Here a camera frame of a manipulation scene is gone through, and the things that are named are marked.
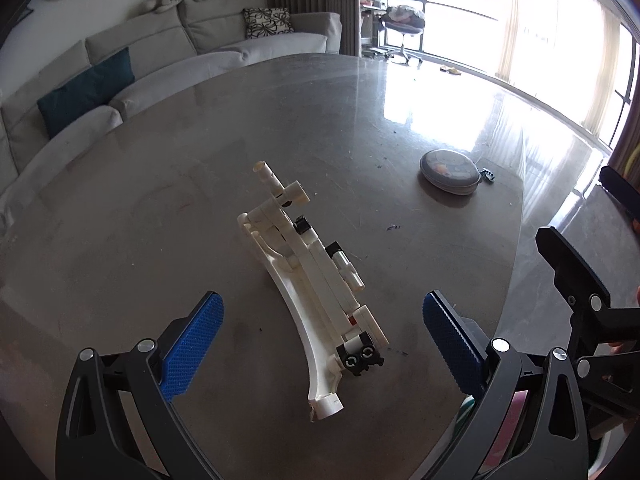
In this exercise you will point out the white building block toy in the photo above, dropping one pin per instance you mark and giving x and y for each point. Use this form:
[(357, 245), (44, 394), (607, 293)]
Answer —
[(320, 280)]

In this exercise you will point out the light grey sofa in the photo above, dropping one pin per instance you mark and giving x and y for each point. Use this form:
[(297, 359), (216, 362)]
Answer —
[(150, 60)]

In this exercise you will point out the teal cushion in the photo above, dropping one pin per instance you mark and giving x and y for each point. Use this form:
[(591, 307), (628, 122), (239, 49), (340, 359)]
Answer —
[(90, 92)]

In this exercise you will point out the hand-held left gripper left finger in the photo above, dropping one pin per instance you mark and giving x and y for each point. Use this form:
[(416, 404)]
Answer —
[(192, 345)]

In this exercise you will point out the multicoloured hula hoop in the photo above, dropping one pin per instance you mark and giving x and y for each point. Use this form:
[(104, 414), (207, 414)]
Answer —
[(633, 155)]

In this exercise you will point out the white desk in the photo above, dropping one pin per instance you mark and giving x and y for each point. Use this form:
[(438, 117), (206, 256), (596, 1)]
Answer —
[(372, 10)]

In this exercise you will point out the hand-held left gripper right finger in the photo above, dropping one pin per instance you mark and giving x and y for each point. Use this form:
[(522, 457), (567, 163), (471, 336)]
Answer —
[(452, 345)]

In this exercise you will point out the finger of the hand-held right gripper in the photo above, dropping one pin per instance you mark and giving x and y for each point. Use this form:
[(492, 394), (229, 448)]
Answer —
[(622, 192), (570, 270)]

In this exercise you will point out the grey swivel chair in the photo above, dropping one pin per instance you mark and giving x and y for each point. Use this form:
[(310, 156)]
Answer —
[(402, 35)]

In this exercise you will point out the pile of clothes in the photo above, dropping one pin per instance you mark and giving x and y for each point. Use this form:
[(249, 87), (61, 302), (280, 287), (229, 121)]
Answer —
[(405, 15)]

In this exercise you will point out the grey round case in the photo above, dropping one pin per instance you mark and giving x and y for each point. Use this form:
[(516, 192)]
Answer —
[(447, 172)]

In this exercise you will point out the grey oval table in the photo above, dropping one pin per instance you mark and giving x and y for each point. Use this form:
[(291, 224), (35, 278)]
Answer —
[(150, 185)]

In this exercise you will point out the pair of yellow slippers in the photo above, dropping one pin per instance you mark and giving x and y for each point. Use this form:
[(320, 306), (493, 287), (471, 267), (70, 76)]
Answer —
[(451, 70)]

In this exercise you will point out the white sheer curtain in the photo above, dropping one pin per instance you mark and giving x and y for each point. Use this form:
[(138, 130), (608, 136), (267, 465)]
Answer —
[(550, 60)]

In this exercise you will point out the black and white patterned cushion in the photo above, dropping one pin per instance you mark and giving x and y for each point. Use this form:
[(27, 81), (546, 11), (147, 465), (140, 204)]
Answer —
[(267, 22)]

